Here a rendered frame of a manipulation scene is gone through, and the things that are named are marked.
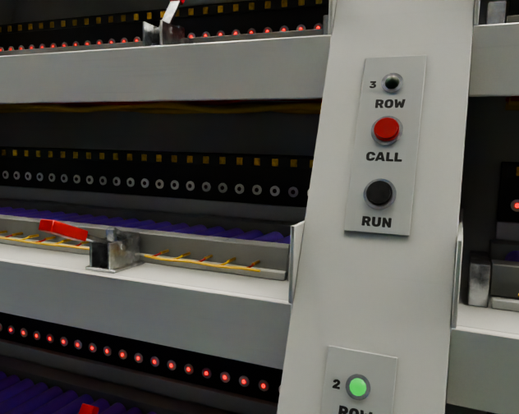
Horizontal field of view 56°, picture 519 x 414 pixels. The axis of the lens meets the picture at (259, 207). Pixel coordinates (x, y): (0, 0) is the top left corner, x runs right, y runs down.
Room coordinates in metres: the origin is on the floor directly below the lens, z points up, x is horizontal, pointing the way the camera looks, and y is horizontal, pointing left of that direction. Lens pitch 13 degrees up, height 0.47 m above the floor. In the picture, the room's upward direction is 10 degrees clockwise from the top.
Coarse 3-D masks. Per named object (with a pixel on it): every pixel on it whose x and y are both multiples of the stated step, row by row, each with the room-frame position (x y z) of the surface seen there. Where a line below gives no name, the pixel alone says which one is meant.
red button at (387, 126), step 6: (384, 120) 0.29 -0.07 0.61; (390, 120) 0.29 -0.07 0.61; (378, 126) 0.30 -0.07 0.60; (384, 126) 0.29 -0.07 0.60; (390, 126) 0.29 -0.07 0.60; (396, 126) 0.29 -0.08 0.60; (378, 132) 0.30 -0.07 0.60; (384, 132) 0.29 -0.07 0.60; (390, 132) 0.29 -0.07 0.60; (396, 132) 0.29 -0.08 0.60; (378, 138) 0.30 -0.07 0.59; (384, 138) 0.29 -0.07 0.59; (390, 138) 0.29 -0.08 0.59
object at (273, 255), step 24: (0, 216) 0.49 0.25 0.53; (24, 240) 0.45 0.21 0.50; (48, 240) 0.46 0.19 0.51; (72, 240) 0.45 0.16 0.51; (144, 240) 0.42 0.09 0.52; (168, 240) 0.41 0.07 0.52; (192, 240) 0.40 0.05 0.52; (216, 240) 0.39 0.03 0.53; (240, 240) 0.39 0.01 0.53; (216, 264) 0.38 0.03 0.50; (240, 264) 0.39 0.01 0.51; (264, 264) 0.38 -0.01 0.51
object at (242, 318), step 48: (0, 192) 0.66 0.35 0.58; (48, 192) 0.62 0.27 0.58; (96, 192) 0.60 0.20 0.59; (0, 288) 0.42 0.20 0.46; (48, 288) 0.40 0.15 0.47; (96, 288) 0.38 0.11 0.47; (144, 288) 0.36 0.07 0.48; (192, 288) 0.35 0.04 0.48; (240, 288) 0.35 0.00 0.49; (288, 288) 0.32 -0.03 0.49; (144, 336) 0.37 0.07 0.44; (192, 336) 0.36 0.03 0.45; (240, 336) 0.34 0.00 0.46
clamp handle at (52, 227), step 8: (40, 224) 0.33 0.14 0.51; (48, 224) 0.33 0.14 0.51; (56, 224) 0.33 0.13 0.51; (64, 224) 0.33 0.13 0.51; (48, 232) 0.34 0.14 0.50; (56, 232) 0.33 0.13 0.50; (64, 232) 0.34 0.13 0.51; (72, 232) 0.34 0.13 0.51; (80, 232) 0.35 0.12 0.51; (112, 232) 0.39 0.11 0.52; (80, 240) 0.35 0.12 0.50; (88, 240) 0.36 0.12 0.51; (96, 240) 0.37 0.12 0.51; (104, 240) 0.38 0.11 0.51; (112, 240) 0.39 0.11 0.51
